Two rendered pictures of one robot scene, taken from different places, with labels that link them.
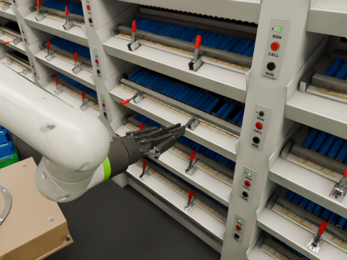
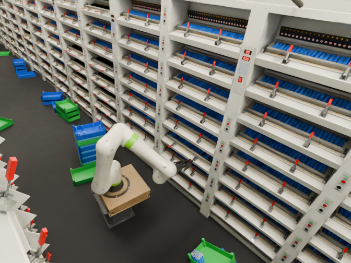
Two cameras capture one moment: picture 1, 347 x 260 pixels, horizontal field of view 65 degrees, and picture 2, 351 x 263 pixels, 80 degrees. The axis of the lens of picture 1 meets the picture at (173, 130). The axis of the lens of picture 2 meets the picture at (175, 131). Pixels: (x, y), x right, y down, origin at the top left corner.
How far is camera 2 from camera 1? 1.04 m
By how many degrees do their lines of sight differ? 2
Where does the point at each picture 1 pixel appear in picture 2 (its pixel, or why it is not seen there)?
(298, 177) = (227, 181)
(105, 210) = (151, 187)
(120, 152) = not seen: hidden behind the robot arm
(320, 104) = (233, 163)
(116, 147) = not seen: hidden behind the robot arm
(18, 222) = (134, 188)
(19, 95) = (159, 158)
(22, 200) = (132, 181)
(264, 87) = (218, 155)
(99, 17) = (163, 114)
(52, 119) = (165, 165)
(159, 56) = (185, 134)
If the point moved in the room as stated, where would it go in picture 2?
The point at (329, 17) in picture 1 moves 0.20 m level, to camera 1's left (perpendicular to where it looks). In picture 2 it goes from (234, 144) to (206, 141)
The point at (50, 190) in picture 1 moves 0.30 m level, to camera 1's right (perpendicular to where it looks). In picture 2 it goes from (158, 180) to (199, 184)
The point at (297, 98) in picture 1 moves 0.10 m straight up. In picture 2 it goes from (227, 159) to (230, 149)
